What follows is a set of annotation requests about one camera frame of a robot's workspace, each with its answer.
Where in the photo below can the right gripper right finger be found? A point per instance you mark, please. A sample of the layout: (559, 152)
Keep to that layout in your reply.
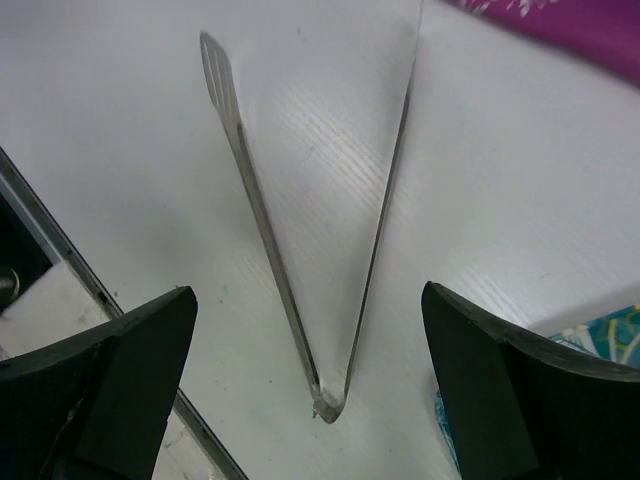
(513, 404)

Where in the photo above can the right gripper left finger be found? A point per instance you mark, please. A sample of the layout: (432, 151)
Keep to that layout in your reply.
(95, 405)

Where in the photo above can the metal tongs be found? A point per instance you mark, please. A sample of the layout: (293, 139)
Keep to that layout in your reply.
(313, 99)

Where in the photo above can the teal floral tray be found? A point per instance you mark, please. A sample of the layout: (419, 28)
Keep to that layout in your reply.
(613, 337)

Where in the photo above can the purple floral placemat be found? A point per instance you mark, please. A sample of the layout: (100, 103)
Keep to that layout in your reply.
(602, 32)

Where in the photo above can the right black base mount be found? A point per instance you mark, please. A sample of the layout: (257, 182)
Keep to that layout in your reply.
(25, 256)

